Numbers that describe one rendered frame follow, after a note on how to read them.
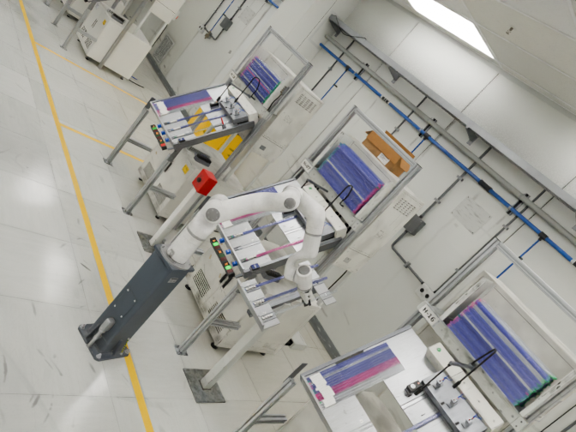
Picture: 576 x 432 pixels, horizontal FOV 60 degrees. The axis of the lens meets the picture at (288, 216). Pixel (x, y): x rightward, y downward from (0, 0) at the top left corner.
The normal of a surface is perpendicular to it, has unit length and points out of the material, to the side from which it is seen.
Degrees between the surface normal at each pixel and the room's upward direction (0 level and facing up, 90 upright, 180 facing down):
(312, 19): 90
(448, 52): 90
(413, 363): 44
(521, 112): 90
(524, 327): 90
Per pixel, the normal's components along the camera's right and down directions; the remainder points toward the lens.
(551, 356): -0.61, -0.29
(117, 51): 0.44, 0.64
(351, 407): 0.04, -0.71
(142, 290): -0.47, -0.11
